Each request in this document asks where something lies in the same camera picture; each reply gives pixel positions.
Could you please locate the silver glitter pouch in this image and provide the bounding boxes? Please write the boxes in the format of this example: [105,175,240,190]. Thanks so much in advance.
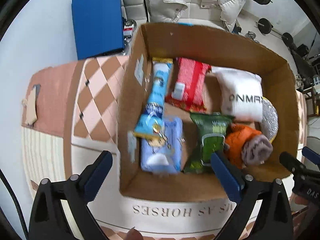
[260,97,279,143]

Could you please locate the orange snack packet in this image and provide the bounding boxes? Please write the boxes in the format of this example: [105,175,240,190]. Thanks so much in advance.
[225,123,262,169]

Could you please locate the green snack packet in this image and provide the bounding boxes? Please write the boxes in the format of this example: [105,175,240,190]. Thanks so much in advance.
[183,113,234,174]

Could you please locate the light blue tissue pack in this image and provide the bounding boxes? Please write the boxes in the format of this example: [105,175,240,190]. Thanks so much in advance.
[140,116,183,174]

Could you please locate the blue yellow snack packet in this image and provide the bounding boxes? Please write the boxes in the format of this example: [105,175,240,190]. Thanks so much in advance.
[133,57,173,139]

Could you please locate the white ONMAX fabric pack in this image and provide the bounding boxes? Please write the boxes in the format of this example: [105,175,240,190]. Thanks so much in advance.
[212,67,263,122]

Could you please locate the small wooden cutout piece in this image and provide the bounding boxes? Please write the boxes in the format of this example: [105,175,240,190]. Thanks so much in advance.
[22,84,41,127]

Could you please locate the red snack packet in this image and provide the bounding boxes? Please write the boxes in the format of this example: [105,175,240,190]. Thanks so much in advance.
[165,57,211,113]

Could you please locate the chrome dumbbells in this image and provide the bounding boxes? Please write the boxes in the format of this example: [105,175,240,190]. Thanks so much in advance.
[245,31,259,43]

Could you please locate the black barbell on floor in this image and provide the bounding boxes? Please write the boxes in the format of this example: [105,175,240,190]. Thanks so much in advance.
[256,18,297,52]

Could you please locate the brown cardboard box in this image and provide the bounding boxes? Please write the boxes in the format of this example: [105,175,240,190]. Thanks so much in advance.
[117,22,301,203]

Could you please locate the white puffer jacket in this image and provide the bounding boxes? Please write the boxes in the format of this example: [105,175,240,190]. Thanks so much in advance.
[145,0,242,32]

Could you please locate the red white small box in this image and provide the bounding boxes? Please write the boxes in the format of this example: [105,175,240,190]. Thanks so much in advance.
[123,20,137,40]

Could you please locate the blue folder board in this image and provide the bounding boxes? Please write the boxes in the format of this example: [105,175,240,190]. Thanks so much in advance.
[72,0,125,60]

